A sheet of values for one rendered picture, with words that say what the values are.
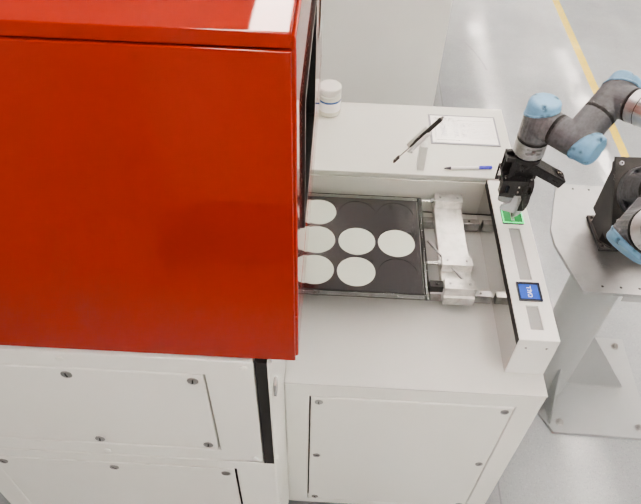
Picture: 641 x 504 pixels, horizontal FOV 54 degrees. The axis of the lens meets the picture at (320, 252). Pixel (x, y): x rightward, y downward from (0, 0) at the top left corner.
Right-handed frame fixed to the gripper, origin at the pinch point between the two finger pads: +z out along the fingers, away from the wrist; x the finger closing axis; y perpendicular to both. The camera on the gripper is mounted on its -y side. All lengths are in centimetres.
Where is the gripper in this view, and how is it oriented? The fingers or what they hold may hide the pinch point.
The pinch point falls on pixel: (515, 212)
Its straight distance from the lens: 175.1
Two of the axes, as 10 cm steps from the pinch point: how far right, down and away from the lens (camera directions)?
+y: -10.0, -0.5, 0.2
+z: -0.2, 6.8, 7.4
